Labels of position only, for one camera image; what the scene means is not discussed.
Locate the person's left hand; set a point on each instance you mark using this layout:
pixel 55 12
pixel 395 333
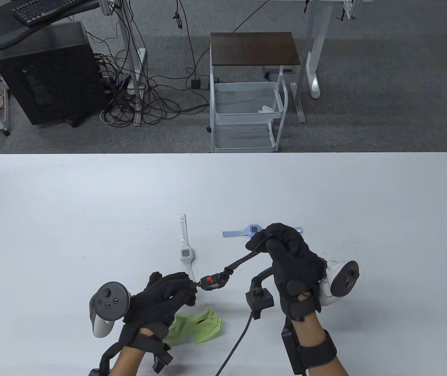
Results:
pixel 157 303

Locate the person's right hand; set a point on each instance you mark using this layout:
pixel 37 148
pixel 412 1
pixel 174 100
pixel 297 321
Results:
pixel 290 270

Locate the green microfibre cloth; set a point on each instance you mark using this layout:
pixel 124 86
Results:
pixel 200 327

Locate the light blue watch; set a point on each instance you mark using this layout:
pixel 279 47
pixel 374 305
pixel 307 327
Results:
pixel 253 228

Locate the white watch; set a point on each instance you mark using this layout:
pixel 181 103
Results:
pixel 185 252

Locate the black red watch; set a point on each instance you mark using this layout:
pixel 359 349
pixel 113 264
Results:
pixel 211 282

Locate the person's left forearm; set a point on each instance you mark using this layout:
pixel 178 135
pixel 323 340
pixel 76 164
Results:
pixel 127 362

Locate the person's right forearm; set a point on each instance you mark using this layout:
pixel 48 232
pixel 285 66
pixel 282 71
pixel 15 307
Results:
pixel 309 329

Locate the grey white handheld controller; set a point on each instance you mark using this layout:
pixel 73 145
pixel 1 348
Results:
pixel 343 278
pixel 108 299

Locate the white crumpled tissue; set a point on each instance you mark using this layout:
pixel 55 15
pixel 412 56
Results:
pixel 266 109

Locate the black power adapter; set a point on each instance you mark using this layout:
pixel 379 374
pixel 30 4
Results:
pixel 196 84

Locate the white cart with wooden top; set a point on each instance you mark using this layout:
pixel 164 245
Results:
pixel 253 49

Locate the white desk leg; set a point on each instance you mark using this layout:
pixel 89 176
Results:
pixel 317 47

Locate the black computer tower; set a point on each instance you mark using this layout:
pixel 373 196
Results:
pixel 55 74

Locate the black keyboard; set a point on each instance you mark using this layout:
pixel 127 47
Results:
pixel 43 9

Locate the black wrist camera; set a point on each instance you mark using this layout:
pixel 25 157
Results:
pixel 160 358
pixel 259 299

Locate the aluminium rail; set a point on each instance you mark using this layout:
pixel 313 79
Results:
pixel 298 103

